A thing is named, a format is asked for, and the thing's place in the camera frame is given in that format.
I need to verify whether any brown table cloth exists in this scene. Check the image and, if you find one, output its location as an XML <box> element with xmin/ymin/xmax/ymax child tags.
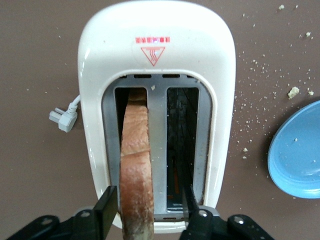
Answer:
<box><xmin>0</xmin><ymin>0</ymin><xmax>320</xmax><ymax>240</ymax></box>

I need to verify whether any white two-slot toaster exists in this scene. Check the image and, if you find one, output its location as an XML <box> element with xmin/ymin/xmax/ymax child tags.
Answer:
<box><xmin>76</xmin><ymin>0</ymin><xmax>237</xmax><ymax>235</ymax></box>

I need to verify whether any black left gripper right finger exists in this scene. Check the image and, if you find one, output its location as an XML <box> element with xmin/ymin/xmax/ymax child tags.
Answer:
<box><xmin>181</xmin><ymin>184</ymin><xmax>216</xmax><ymax>240</ymax></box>

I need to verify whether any grey toaster power plug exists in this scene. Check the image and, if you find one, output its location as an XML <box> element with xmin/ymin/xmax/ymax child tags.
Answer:
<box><xmin>48</xmin><ymin>93</ymin><xmax>82</xmax><ymax>133</ymax></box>

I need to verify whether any large bread crumb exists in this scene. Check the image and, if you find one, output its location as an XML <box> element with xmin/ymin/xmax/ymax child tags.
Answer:
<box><xmin>287</xmin><ymin>86</ymin><xmax>301</xmax><ymax>100</ymax></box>

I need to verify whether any blue plate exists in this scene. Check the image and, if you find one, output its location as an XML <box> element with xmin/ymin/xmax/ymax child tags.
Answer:
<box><xmin>267</xmin><ymin>99</ymin><xmax>320</xmax><ymax>200</ymax></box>

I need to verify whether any brown bread slice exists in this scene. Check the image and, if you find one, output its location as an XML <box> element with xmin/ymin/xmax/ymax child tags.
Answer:
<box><xmin>119</xmin><ymin>87</ymin><xmax>156</xmax><ymax>240</ymax></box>

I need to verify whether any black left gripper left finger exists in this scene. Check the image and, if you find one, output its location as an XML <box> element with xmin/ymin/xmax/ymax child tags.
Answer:
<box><xmin>73</xmin><ymin>185</ymin><xmax>119</xmax><ymax>240</ymax></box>

